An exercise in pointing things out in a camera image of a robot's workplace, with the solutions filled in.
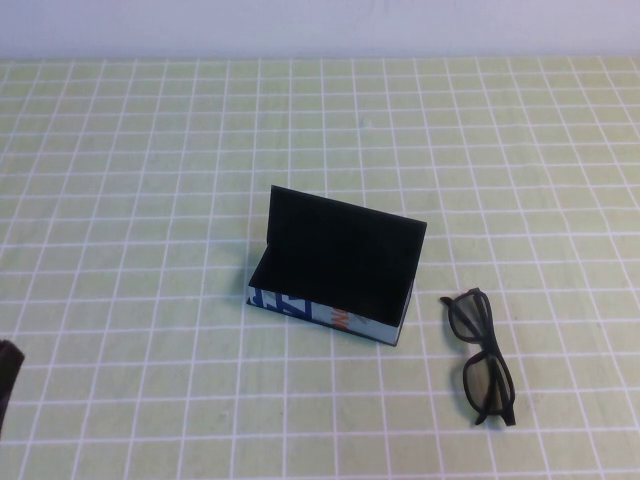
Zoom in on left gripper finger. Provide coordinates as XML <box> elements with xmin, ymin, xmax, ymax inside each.
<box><xmin>0</xmin><ymin>338</ymin><xmax>27</xmax><ymax>437</ymax></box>

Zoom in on black glasses case box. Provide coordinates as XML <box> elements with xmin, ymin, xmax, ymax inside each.
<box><xmin>245</xmin><ymin>184</ymin><xmax>429</xmax><ymax>348</ymax></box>

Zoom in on black frame glasses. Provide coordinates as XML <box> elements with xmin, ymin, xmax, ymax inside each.
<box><xmin>439</xmin><ymin>287</ymin><xmax>517</xmax><ymax>428</ymax></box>

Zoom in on green white-grid tablecloth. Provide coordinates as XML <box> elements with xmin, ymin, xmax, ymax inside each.
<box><xmin>0</xmin><ymin>55</ymin><xmax>640</xmax><ymax>480</ymax></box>

